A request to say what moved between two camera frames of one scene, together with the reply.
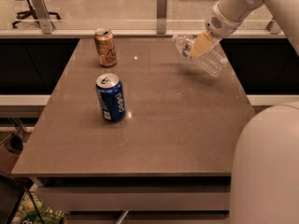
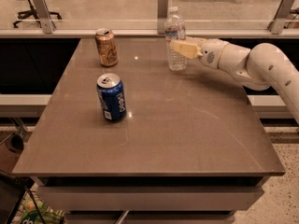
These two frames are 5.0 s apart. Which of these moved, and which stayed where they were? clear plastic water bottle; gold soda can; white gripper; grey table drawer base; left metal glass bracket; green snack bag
Moved: clear plastic water bottle; white gripper
Stayed: left metal glass bracket; green snack bag; grey table drawer base; gold soda can
